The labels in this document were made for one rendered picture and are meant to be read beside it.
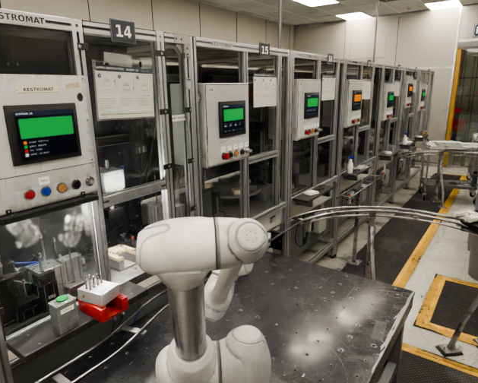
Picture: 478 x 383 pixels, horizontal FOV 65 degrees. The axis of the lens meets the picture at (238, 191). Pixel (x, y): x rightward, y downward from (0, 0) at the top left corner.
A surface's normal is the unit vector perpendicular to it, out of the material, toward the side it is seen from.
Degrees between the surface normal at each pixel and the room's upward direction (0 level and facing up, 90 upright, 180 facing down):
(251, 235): 61
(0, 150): 90
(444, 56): 90
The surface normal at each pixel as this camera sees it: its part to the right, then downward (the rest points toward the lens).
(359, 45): -0.58, 0.22
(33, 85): 0.81, 0.14
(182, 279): 0.10, 0.70
